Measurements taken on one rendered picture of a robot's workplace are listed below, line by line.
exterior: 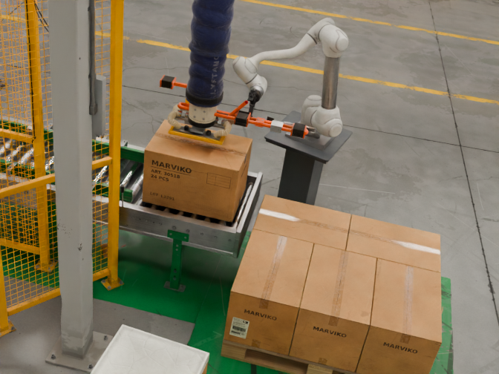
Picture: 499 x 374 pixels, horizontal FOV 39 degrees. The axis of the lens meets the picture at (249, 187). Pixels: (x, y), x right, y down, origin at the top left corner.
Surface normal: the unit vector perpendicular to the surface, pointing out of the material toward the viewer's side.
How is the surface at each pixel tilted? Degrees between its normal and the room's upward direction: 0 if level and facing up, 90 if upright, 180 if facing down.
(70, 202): 90
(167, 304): 0
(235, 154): 0
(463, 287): 0
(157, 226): 90
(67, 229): 90
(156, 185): 90
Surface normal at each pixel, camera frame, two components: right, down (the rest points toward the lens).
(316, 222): 0.12, -0.81
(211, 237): -0.22, 0.54
